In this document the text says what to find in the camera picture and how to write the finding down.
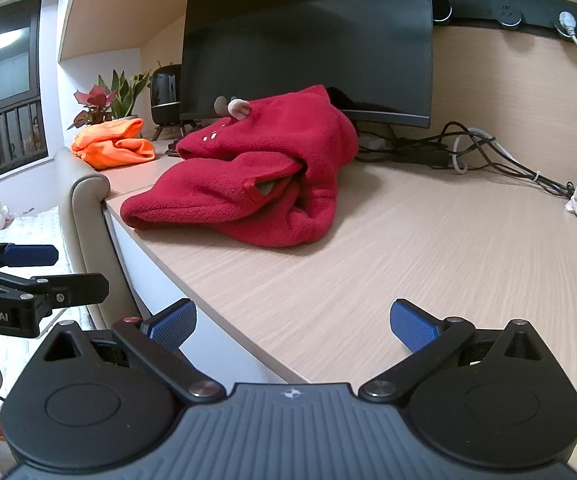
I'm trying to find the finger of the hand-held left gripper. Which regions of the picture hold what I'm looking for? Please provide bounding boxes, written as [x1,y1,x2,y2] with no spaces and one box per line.
[0,240,60,268]
[0,265,110,307]

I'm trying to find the orange cloth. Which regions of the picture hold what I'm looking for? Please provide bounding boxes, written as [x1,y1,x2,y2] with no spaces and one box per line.
[71,117,157,170]

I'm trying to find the beige padded bed headboard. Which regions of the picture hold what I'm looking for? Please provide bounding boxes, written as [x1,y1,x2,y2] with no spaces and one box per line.
[53,147,145,332]

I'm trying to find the potted plant with red leaves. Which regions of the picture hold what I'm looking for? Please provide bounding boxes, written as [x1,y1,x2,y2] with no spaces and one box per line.
[67,67,152,130]

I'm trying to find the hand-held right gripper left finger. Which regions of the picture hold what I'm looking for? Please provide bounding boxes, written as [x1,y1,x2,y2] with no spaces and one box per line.
[43,298,226,404]

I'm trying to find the black curved monitor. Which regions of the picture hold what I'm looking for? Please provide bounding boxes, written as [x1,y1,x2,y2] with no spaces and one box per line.
[178,0,435,129]

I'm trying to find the white quilted bed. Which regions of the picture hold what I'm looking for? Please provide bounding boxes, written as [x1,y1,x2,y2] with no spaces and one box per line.
[0,205,100,356]

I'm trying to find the black round speaker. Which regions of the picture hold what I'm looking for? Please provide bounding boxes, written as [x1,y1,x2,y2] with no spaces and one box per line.
[149,63,184,142]

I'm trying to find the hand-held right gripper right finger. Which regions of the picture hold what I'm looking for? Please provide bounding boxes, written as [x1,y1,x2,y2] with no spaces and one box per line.
[358,298,544,403]

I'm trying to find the black cable bundle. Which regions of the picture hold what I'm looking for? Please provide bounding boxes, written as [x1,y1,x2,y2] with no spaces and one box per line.
[357,120,577,232]

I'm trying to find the dark framed window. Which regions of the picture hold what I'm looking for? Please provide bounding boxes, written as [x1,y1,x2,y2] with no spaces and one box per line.
[0,0,50,184]

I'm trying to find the black wall socket rail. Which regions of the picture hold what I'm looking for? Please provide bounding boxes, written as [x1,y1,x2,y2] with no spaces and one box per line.
[431,0,577,47]

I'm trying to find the thin white looped cable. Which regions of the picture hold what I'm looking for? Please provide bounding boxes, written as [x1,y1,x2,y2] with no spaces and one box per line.
[454,131,542,182]

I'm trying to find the red hooded fleece jacket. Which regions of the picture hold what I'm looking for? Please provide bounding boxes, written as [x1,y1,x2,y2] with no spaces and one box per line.
[120,84,359,249]

